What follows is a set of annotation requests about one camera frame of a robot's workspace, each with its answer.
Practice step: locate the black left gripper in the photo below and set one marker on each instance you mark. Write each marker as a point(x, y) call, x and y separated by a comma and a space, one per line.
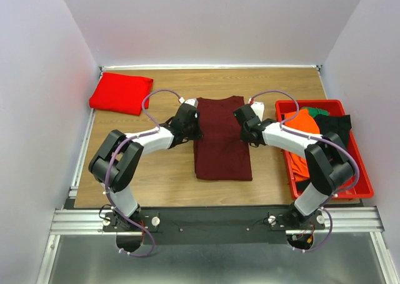
point(194, 129)

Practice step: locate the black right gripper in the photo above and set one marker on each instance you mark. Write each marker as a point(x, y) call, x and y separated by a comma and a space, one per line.
point(247, 134)

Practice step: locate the maroon t shirt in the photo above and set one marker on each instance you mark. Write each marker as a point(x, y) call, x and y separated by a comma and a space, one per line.
point(220, 155)

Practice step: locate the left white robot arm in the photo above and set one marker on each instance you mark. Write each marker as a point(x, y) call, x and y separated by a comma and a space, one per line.
point(116, 161)

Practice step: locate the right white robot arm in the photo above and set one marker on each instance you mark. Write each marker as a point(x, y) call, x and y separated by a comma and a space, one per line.
point(329, 164)

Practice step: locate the orange t shirt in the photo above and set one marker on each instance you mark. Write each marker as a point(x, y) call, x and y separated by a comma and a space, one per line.
point(306, 123)

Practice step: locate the green t shirt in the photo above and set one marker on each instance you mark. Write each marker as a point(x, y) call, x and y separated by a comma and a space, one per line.
point(313, 112)

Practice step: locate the folded red t shirt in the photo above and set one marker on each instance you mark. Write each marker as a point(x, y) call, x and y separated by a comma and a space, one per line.
point(121, 93)

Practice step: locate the black t shirt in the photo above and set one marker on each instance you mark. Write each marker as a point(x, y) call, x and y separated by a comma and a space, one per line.
point(341, 125)

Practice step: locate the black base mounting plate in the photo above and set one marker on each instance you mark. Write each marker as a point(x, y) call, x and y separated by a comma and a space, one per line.
point(212, 225)

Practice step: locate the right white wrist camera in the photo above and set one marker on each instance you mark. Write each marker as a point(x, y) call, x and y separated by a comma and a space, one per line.
point(257, 107)

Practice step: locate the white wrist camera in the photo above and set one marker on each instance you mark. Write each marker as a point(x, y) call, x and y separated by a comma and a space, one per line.
point(257, 107)
point(191, 101)

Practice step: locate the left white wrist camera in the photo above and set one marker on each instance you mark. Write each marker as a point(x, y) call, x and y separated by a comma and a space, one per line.
point(191, 101)

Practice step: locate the aluminium frame rail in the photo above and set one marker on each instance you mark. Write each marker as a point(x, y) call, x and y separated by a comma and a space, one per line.
point(355, 220)

